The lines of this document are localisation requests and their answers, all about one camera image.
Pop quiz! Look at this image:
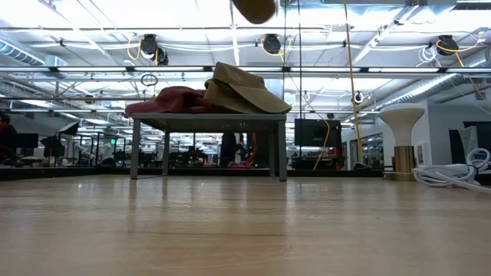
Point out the black aluminium table frame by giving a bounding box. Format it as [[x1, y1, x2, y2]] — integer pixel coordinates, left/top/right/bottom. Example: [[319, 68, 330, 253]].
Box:
[[0, 164, 396, 181]]

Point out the black background monitor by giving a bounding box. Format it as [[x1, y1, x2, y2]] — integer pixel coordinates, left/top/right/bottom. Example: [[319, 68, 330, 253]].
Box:
[[294, 118, 343, 148]]

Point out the person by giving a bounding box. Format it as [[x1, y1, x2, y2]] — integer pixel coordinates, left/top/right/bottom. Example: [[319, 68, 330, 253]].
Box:
[[219, 133, 246, 169]]

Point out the white charger cable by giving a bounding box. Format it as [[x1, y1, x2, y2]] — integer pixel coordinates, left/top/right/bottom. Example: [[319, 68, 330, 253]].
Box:
[[412, 147, 491, 195]]

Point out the silver ventilation duct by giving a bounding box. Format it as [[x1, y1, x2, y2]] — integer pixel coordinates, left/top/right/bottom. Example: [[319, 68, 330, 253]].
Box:
[[374, 49, 491, 112]]

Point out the white mushroom table lamp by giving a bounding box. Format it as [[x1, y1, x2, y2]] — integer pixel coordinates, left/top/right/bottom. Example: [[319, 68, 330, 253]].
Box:
[[377, 102, 427, 182]]

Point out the black ceiling cable reel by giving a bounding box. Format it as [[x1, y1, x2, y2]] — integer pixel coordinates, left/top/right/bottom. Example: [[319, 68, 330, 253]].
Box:
[[139, 33, 160, 57], [154, 46, 170, 67], [262, 33, 282, 55], [437, 34, 460, 57]]

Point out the thin black hanging cable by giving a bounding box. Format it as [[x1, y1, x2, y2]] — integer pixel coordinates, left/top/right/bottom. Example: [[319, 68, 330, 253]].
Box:
[[297, 0, 303, 120]]

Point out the yellow hanging cable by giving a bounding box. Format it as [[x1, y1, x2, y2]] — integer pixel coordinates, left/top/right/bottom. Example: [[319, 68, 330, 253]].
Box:
[[342, 0, 364, 160]]

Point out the olive khaki baseball cap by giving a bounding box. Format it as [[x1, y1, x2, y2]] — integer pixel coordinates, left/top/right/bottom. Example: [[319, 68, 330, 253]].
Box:
[[231, 0, 278, 25]]

